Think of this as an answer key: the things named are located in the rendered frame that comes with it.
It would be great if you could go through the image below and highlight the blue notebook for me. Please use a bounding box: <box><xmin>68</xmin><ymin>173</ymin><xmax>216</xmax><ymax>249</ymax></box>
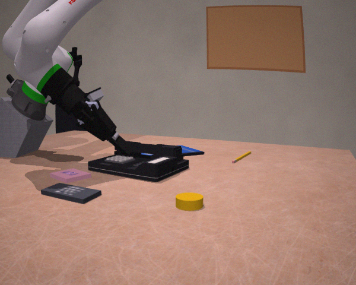
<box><xmin>142</xmin><ymin>145</ymin><xmax>204</xmax><ymax>156</ymax></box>

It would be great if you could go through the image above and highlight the pink sticky note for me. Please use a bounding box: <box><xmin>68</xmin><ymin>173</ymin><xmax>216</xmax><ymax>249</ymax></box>
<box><xmin>50</xmin><ymin>168</ymin><xmax>91</xmax><ymax>183</ymax></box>

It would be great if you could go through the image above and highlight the yellow short cylinder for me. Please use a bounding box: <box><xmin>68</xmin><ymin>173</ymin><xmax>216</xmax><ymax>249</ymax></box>
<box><xmin>176</xmin><ymin>192</ymin><xmax>204</xmax><ymax>211</ymax></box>

